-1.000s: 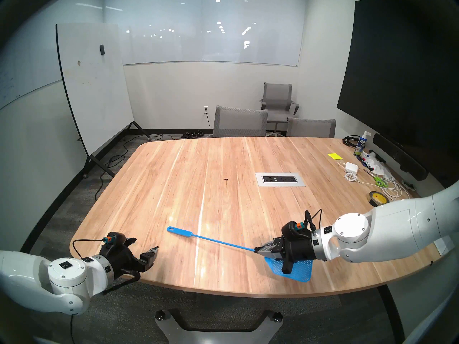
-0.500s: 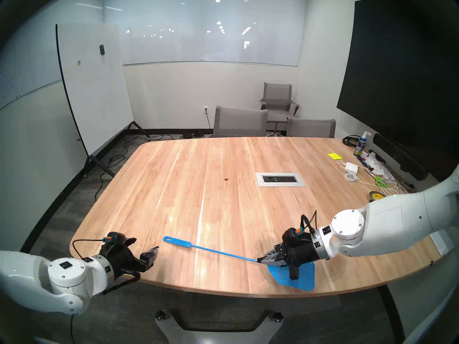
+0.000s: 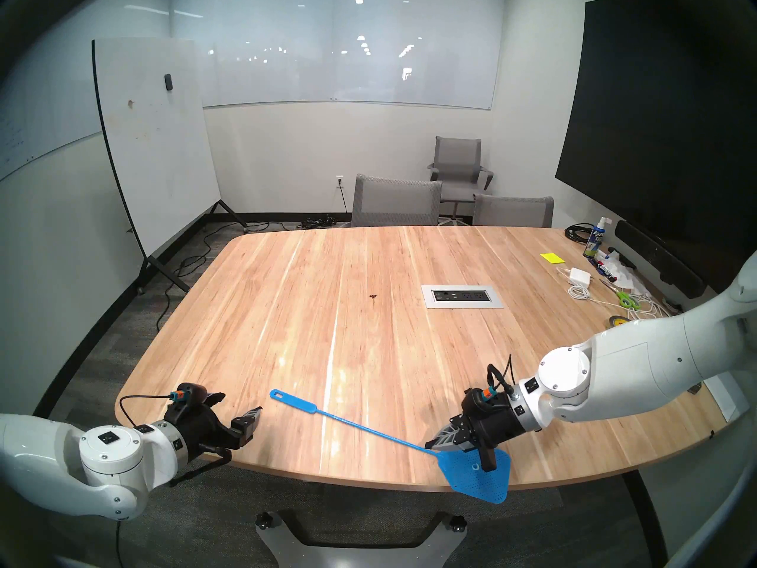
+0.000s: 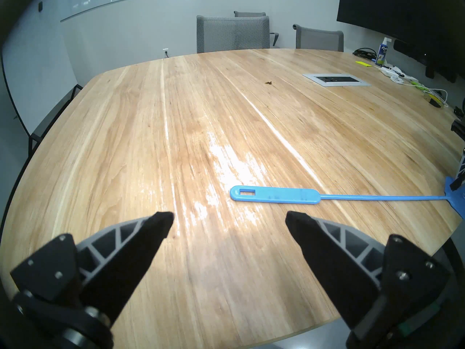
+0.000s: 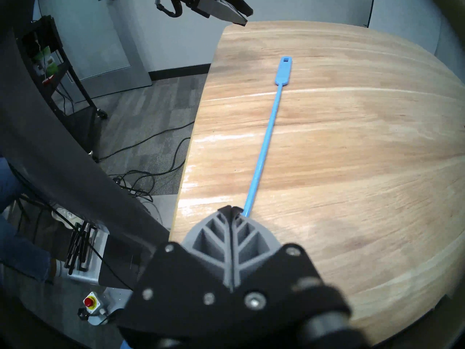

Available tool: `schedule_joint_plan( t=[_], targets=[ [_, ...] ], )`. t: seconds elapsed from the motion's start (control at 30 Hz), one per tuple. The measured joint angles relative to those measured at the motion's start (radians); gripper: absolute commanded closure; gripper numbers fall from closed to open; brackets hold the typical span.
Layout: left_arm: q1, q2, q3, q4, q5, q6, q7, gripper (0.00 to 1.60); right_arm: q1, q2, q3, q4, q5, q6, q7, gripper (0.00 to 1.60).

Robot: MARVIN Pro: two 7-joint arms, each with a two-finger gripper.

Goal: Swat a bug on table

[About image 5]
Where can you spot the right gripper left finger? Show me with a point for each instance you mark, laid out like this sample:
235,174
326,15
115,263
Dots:
181,286

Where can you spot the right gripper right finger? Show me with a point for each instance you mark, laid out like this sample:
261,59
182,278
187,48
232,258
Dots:
276,279

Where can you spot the blue plastic fly swatter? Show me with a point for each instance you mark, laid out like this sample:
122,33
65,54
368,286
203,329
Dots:
267,133

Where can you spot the yellow red emergency stop button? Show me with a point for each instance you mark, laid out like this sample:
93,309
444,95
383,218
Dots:
91,303

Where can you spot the black folded stand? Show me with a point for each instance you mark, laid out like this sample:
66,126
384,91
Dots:
78,246

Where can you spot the white sneaker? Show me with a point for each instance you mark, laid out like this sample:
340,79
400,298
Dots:
65,215

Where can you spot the grey blue door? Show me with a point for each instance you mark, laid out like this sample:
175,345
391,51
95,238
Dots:
91,35

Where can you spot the mobile whiteboard on black stand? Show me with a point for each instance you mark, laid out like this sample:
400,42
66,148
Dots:
399,10

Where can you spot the person leg in blue jeans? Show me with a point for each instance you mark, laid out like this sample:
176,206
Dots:
18,243

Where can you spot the black equipment cart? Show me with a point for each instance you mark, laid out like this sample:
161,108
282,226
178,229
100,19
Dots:
80,126

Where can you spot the dark grey robot torso column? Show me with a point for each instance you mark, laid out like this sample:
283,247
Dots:
54,144

